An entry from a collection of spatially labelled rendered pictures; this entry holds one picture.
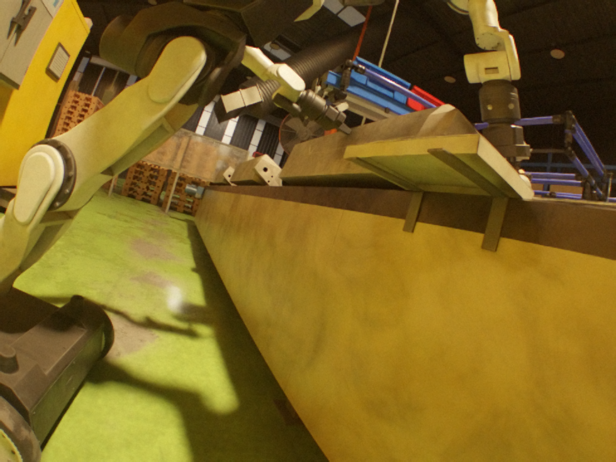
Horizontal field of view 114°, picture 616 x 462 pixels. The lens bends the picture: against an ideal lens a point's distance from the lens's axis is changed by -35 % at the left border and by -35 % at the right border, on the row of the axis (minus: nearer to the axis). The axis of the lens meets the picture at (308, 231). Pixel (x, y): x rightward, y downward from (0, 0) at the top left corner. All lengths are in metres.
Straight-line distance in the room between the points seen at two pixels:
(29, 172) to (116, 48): 0.29
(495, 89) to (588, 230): 0.34
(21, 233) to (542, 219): 0.90
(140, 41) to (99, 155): 0.24
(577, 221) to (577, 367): 0.20
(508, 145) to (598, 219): 0.28
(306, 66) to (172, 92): 8.16
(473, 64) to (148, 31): 0.66
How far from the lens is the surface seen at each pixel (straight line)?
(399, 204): 0.72
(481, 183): 0.50
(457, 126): 0.69
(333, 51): 9.27
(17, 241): 0.71
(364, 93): 1.24
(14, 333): 0.89
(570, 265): 0.48
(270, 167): 2.07
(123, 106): 0.62
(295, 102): 1.04
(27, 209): 0.66
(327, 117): 1.04
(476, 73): 0.71
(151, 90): 0.59
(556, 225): 0.50
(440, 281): 0.59
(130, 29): 0.69
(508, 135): 0.68
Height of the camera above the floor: 0.62
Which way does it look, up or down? 1 degrees down
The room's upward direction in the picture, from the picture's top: 17 degrees clockwise
